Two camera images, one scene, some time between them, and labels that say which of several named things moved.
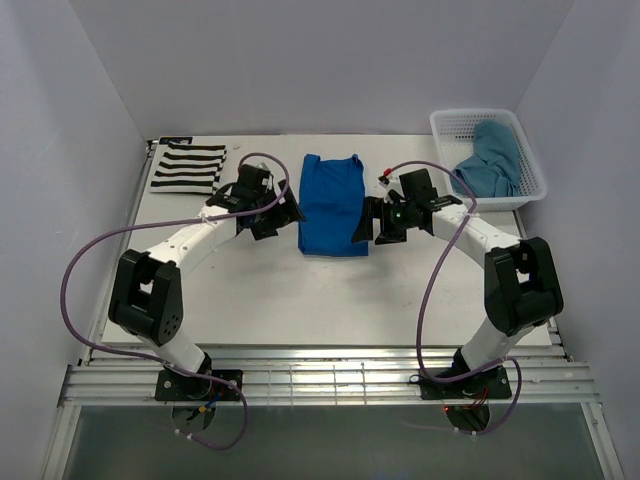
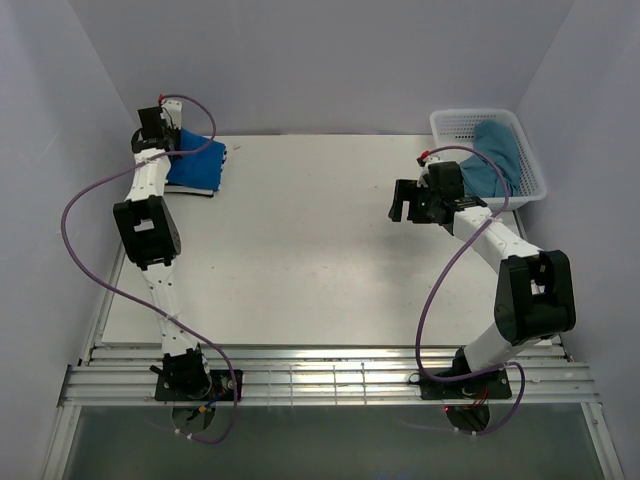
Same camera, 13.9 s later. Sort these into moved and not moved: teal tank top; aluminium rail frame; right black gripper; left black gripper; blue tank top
Moved: right black gripper; left black gripper; blue tank top
Not moved: aluminium rail frame; teal tank top
